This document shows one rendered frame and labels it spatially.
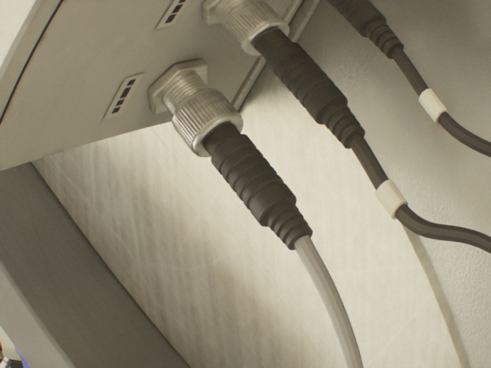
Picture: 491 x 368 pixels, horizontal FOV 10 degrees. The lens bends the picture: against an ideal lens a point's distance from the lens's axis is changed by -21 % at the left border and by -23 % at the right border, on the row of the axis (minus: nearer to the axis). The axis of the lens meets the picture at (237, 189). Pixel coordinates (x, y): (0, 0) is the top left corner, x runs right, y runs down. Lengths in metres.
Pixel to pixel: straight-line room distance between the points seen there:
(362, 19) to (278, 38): 0.04
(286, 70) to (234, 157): 0.03
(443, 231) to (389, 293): 0.07
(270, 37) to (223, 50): 0.04
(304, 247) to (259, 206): 0.02
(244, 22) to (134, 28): 0.03
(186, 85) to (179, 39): 0.02
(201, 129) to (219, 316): 0.08
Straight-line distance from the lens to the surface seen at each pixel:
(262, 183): 0.86
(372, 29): 0.81
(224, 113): 0.87
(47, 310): 0.94
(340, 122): 0.83
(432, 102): 0.80
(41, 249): 0.96
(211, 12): 0.86
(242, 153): 0.86
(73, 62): 0.84
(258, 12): 0.85
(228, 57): 0.89
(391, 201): 0.82
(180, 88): 0.87
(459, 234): 0.81
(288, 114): 0.90
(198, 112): 0.87
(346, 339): 0.85
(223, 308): 0.93
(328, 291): 0.85
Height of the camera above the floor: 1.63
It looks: 9 degrees down
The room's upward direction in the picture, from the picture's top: 5 degrees counter-clockwise
